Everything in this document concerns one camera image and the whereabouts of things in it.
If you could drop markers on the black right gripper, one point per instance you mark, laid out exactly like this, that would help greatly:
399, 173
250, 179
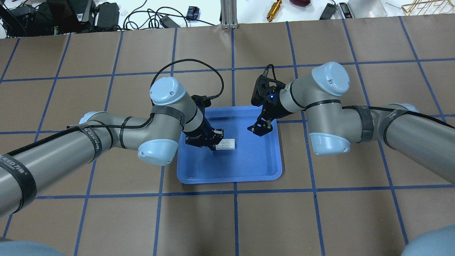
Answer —
271, 110

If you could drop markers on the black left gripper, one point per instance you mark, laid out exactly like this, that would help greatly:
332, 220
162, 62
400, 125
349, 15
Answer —
201, 134

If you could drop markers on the white block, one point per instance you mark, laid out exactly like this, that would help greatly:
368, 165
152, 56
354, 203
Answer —
232, 144
221, 144

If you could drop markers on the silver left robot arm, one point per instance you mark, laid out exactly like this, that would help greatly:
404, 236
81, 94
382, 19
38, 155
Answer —
34, 168

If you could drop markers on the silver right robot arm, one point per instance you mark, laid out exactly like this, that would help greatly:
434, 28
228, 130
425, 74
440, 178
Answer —
333, 127

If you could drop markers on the blue plastic tray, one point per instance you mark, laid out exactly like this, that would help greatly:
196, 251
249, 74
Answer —
254, 158

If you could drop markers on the yellow metal tool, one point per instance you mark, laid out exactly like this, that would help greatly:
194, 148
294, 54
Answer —
273, 10

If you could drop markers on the blue small device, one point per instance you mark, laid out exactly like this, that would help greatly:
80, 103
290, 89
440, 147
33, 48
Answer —
192, 13

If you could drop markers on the black power adapter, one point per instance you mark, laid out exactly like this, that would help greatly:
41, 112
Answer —
328, 11

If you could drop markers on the black laptop adapter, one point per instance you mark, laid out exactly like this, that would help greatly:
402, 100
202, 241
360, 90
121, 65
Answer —
108, 15

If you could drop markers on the black equipment pile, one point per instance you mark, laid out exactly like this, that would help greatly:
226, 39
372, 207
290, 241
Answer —
48, 18

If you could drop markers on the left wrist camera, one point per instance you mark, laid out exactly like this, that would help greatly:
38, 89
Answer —
200, 102

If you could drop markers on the aluminium frame post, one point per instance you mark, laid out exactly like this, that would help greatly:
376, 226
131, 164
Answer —
229, 14

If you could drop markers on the gold wire rack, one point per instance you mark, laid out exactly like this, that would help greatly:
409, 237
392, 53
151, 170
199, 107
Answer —
428, 7

